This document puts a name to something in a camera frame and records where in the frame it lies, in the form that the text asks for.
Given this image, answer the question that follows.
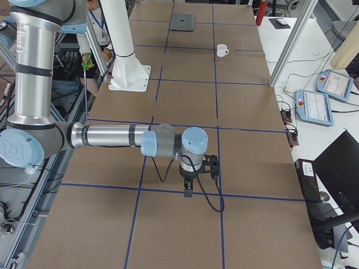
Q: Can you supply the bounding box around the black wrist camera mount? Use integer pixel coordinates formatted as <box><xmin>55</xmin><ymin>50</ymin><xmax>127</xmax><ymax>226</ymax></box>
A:
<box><xmin>199</xmin><ymin>154</ymin><xmax>220</xmax><ymax>180</ymax></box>

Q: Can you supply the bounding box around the blue teach pendant near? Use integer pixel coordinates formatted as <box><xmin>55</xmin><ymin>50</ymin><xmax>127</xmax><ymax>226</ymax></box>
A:
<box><xmin>296</xmin><ymin>89</ymin><xmax>334</xmax><ymax>126</ymax></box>

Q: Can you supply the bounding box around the blue teach pendant far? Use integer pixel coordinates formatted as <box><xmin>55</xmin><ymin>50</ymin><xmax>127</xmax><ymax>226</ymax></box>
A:
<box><xmin>316</xmin><ymin>70</ymin><xmax>354</xmax><ymax>102</ymax></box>

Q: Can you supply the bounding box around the green tool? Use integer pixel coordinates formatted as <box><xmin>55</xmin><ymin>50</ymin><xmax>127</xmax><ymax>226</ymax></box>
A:
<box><xmin>81</xmin><ymin>53</ymin><xmax>94</xmax><ymax>71</ymax></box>

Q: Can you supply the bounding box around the red bottle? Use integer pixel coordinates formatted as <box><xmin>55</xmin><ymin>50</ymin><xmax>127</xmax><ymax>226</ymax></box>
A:
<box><xmin>256</xmin><ymin>0</ymin><xmax>268</xmax><ymax>26</ymax></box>

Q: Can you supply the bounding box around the aluminium frame post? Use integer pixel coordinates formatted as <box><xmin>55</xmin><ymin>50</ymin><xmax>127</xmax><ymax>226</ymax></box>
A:
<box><xmin>269</xmin><ymin>0</ymin><xmax>318</xmax><ymax>87</ymax></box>

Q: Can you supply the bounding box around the grey office chair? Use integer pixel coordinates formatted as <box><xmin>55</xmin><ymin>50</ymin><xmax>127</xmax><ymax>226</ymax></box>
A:
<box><xmin>331</xmin><ymin>21</ymin><xmax>357</xmax><ymax>41</ymax></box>

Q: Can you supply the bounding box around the white pedestal column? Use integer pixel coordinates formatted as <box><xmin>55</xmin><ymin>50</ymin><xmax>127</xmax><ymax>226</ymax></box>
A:
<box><xmin>100</xmin><ymin>0</ymin><xmax>151</xmax><ymax>92</ymax></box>

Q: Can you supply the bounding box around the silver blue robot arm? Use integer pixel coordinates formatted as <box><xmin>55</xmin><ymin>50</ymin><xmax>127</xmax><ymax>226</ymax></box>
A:
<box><xmin>1</xmin><ymin>1</ymin><xmax>208</xmax><ymax>197</ymax></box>

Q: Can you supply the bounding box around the white cup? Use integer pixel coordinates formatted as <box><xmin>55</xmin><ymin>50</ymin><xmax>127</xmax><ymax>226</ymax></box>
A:
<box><xmin>216</xmin><ymin>44</ymin><xmax>229</xmax><ymax>58</ymax></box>

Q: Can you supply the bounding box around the grey closed laptop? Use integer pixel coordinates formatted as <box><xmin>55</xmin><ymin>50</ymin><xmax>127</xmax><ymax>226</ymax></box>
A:
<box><xmin>170</xmin><ymin>12</ymin><xmax>195</xmax><ymax>31</ymax></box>

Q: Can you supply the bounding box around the black laptop screen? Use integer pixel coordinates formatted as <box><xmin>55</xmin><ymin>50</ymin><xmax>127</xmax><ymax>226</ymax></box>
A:
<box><xmin>312</xmin><ymin>131</ymin><xmax>358</xmax><ymax>213</ymax></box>

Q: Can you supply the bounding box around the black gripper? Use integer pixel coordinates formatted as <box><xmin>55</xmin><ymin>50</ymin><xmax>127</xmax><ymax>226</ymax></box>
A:
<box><xmin>179</xmin><ymin>166</ymin><xmax>198</xmax><ymax>197</ymax></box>

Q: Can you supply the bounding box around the white computer mouse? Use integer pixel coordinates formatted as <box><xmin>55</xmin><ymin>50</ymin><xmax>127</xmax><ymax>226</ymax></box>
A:
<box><xmin>277</xmin><ymin>18</ymin><xmax>287</xmax><ymax>25</ymax></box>

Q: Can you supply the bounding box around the black mouse pad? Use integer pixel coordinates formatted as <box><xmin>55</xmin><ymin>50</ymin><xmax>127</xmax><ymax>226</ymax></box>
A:
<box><xmin>269</xmin><ymin>17</ymin><xmax>291</xmax><ymax>29</ymax></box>

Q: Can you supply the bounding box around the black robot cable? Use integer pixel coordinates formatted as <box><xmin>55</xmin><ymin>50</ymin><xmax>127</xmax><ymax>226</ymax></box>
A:
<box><xmin>151</xmin><ymin>155</ymin><xmax>225</xmax><ymax>213</ymax></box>

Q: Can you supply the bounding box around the orange black connector block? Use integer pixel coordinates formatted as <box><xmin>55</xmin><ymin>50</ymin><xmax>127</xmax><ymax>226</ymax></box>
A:
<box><xmin>280</xmin><ymin>110</ymin><xmax>292</xmax><ymax>124</ymax></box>

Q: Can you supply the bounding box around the black computer box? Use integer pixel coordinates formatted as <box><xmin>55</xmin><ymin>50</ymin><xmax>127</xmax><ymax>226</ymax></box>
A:
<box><xmin>294</xmin><ymin>159</ymin><xmax>348</xmax><ymax>253</ymax></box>

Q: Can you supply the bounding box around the person in white shirt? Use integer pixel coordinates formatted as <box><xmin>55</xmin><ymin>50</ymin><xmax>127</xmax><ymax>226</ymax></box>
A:
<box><xmin>76</xmin><ymin>0</ymin><xmax>113</xmax><ymax>63</ymax></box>

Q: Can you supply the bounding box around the blue teach pendant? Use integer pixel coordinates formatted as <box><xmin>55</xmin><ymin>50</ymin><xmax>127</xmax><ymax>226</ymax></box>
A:
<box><xmin>296</xmin><ymin>89</ymin><xmax>334</xmax><ymax>126</ymax></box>
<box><xmin>316</xmin><ymin>70</ymin><xmax>354</xmax><ymax>102</ymax></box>

